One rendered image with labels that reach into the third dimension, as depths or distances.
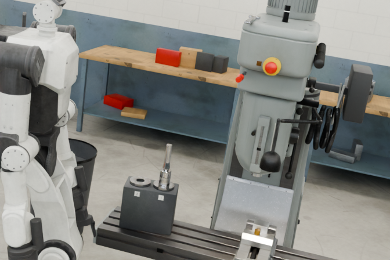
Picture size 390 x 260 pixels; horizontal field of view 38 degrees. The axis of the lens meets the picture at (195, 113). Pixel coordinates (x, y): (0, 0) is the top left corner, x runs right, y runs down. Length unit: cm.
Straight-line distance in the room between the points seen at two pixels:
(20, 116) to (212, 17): 493
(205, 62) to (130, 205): 377
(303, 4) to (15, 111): 118
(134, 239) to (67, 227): 44
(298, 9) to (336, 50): 411
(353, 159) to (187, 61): 201
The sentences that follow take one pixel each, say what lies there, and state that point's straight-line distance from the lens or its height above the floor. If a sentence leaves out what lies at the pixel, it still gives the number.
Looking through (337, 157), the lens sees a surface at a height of 25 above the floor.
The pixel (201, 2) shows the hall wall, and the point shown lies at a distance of 646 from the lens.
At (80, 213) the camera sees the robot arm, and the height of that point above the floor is 107.
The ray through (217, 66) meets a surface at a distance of 599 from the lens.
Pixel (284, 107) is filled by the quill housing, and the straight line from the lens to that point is 207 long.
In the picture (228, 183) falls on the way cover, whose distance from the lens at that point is 266.
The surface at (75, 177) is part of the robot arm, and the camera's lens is 220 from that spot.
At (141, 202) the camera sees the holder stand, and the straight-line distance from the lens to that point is 235.
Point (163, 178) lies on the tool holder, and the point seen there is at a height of 118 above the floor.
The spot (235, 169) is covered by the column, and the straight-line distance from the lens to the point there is 265.
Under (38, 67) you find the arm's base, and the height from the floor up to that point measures 171.
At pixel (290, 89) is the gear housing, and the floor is 167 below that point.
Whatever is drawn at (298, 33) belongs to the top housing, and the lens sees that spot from 189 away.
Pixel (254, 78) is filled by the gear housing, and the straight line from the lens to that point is 202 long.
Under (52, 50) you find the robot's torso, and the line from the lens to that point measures 174.
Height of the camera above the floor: 209
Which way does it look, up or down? 16 degrees down
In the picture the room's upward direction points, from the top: 8 degrees clockwise
